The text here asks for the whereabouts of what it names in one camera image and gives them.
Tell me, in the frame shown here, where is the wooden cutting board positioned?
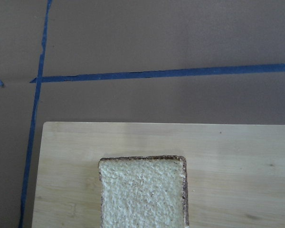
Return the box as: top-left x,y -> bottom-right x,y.
32,122 -> 285,228

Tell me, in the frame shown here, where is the bread slice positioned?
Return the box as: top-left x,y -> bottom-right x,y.
98,155 -> 190,228

